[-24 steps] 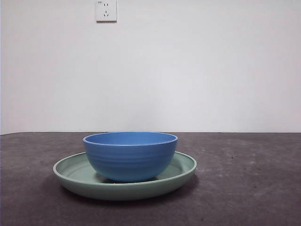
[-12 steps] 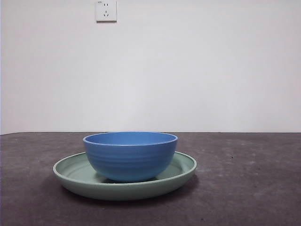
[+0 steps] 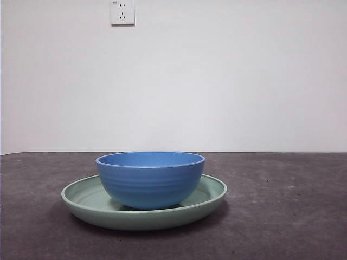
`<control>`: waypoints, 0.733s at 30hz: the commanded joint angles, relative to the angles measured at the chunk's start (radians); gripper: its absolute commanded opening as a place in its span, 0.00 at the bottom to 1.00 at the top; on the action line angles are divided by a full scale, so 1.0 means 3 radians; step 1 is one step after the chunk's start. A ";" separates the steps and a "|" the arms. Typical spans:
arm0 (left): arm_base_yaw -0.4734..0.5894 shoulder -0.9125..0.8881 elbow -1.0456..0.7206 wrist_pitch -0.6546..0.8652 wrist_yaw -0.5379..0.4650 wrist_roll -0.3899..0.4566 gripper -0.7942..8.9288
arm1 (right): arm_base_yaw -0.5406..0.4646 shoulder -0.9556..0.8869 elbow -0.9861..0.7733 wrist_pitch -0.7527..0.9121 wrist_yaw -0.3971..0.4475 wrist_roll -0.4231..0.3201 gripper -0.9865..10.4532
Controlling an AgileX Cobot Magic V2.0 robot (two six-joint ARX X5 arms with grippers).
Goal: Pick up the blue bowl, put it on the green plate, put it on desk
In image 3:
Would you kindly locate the blue ribbed bowl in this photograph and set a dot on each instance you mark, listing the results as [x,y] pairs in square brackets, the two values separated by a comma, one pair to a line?
[149,187]

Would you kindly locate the pale green round plate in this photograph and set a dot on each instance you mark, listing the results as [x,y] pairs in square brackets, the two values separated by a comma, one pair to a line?
[135,220]

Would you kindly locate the white wall socket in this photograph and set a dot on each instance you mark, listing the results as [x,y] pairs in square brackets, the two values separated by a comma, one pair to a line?
[122,13]

